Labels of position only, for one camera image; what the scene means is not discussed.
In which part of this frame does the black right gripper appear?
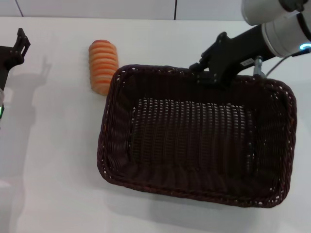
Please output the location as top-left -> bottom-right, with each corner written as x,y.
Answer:
189,24 -> 277,89

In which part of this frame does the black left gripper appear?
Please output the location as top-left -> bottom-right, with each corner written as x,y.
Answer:
0,28 -> 31,91

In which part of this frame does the dark brown woven basket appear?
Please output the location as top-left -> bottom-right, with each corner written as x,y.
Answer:
98,64 -> 298,209

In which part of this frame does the orange striped bread loaf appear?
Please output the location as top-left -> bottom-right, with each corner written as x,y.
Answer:
88,39 -> 119,97

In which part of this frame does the right arm cable with plug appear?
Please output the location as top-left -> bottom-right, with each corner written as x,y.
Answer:
253,48 -> 311,79

